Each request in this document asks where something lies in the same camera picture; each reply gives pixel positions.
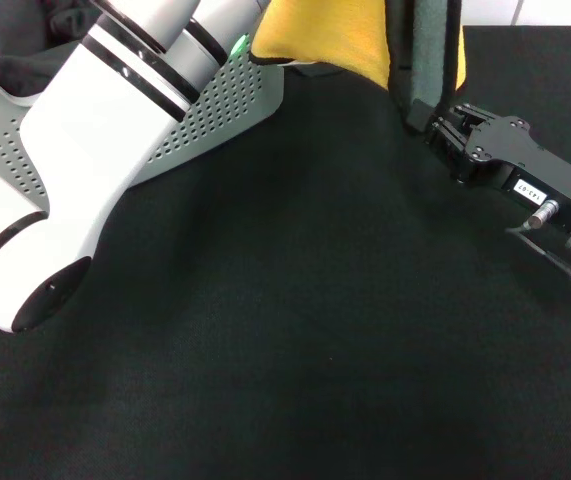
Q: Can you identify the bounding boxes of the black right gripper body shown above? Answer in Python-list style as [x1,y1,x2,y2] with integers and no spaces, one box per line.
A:
[452,115,571,236]

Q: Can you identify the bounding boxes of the yellow and grey towel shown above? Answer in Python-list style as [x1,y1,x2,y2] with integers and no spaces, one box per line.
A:
[248,0,469,136]

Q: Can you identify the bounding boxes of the right arm cable with plug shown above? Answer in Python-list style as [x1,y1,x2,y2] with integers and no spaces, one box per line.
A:
[506,198,571,304]

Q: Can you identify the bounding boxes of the grey perforated storage box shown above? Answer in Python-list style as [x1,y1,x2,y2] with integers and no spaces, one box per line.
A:
[0,47,286,214]

